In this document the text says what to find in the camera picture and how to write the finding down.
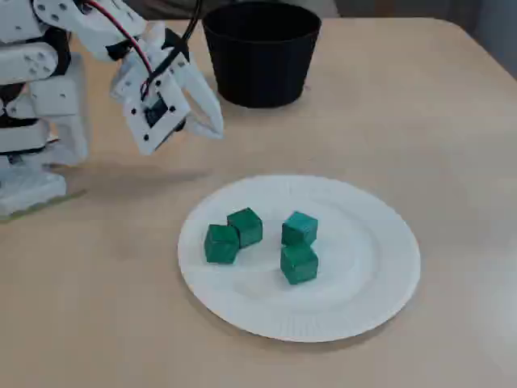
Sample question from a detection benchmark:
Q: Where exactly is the red servo wire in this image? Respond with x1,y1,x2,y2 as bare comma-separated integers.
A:
84,0,154,78

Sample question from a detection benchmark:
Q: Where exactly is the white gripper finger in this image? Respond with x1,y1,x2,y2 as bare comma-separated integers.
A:
177,63,225,139
184,116,224,141

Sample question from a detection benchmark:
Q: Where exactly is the white paper plate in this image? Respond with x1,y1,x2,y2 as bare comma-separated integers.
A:
177,174,422,344

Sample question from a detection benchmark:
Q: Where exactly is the black plastic bucket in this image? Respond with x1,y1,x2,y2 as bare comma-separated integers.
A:
201,1,323,109

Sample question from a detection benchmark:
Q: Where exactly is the green block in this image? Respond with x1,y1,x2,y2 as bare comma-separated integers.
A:
280,243,319,285
281,210,319,247
226,207,264,249
204,224,241,266

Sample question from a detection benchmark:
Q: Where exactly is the black camera cable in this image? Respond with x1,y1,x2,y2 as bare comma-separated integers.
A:
139,0,204,102

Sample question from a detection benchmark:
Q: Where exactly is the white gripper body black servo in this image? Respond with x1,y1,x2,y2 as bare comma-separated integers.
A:
110,21,192,103

